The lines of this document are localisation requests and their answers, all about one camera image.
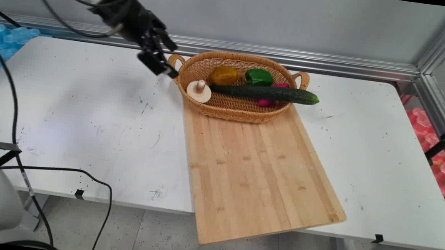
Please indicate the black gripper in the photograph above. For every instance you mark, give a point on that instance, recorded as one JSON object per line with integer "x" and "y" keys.
{"x": 132, "y": 18}

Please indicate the long dark green cucumber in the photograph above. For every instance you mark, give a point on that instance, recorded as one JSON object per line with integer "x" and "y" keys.
{"x": 268, "y": 93}

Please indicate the white toy mushroom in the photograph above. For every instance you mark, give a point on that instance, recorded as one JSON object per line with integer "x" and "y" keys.
{"x": 198, "y": 91}

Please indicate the yellow toy bell pepper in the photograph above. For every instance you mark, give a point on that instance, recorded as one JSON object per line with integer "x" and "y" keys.
{"x": 224, "y": 75}

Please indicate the woven wicker basket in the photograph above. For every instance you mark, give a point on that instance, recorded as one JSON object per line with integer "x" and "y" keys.
{"x": 232, "y": 108}

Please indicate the green toy bell pepper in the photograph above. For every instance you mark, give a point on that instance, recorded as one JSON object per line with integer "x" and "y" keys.
{"x": 258, "y": 77}

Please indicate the magenta toy vegetable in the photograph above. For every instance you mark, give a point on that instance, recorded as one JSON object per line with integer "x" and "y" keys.
{"x": 264, "y": 103}

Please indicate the bamboo cutting board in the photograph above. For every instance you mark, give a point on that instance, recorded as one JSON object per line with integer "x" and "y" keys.
{"x": 258, "y": 179}

